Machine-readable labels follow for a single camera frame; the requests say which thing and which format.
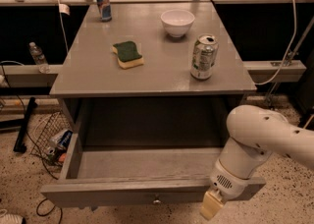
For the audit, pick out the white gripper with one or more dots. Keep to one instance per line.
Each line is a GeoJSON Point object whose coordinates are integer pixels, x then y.
{"type": "Point", "coordinates": [225, 183]}

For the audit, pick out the grey top drawer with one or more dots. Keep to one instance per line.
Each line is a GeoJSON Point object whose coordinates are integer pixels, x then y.
{"type": "Point", "coordinates": [144, 150]}

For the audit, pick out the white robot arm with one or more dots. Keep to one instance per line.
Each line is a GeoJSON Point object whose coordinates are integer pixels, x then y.
{"type": "Point", "coordinates": [254, 134]}

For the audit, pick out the grey drawer cabinet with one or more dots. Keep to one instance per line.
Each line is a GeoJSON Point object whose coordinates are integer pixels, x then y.
{"type": "Point", "coordinates": [91, 69]}

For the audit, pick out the green and silver soda can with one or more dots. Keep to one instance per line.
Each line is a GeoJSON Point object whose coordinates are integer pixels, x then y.
{"type": "Point", "coordinates": [203, 57]}

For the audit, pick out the green and yellow sponge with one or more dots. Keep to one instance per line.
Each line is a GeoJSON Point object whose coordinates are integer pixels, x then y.
{"type": "Point", "coordinates": [127, 54]}

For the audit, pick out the white bowl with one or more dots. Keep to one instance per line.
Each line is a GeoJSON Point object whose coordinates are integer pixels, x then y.
{"type": "Point", "coordinates": [177, 22]}

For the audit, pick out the black bar on floor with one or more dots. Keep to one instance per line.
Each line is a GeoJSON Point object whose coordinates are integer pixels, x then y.
{"type": "Point", "coordinates": [19, 145]}

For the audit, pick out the blue energy drink can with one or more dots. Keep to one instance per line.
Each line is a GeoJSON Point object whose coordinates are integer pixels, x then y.
{"type": "Point", "coordinates": [104, 7]}

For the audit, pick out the clear plastic water bottle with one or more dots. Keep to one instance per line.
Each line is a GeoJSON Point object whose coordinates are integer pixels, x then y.
{"type": "Point", "coordinates": [39, 58]}

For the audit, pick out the wire basket with trash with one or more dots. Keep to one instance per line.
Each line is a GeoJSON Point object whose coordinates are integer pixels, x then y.
{"type": "Point", "coordinates": [53, 141]}

